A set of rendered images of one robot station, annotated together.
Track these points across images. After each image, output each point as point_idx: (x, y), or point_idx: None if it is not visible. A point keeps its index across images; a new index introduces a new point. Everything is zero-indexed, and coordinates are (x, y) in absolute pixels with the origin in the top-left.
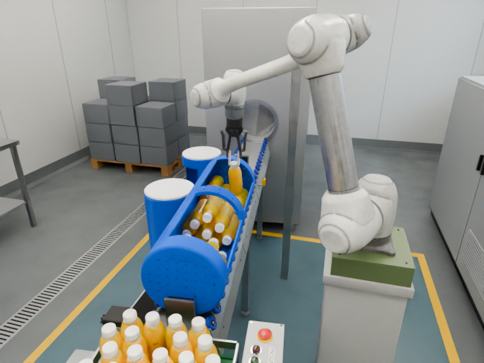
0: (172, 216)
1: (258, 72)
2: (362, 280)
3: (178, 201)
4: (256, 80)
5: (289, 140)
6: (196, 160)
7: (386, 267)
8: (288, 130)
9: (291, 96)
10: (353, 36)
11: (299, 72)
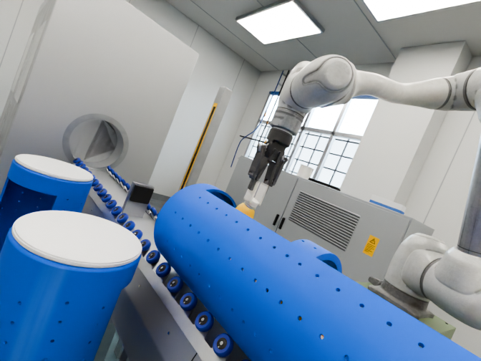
0: (107, 304)
1: (396, 86)
2: None
3: (132, 266)
4: (389, 94)
5: (190, 177)
6: (61, 179)
7: (447, 333)
8: (192, 165)
9: (210, 128)
10: None
11: (225, 107)
